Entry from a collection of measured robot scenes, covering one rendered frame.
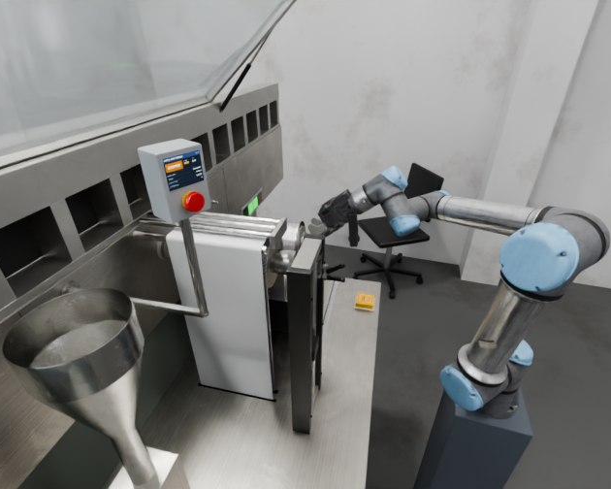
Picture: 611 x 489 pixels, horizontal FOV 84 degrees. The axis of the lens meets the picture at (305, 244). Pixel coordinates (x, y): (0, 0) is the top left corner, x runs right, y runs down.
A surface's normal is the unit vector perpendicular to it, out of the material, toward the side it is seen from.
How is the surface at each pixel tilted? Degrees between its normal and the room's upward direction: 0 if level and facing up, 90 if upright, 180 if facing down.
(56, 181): 90
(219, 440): 0
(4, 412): 90
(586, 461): 0
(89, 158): 90
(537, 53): 90
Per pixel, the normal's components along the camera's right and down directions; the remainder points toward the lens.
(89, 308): 0.30, 0.48
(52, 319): 0.84, 0.27
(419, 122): -0.30, 0.48
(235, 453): 0.00, -0.86
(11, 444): 0.97, 0.11
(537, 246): -0.85, 0.16
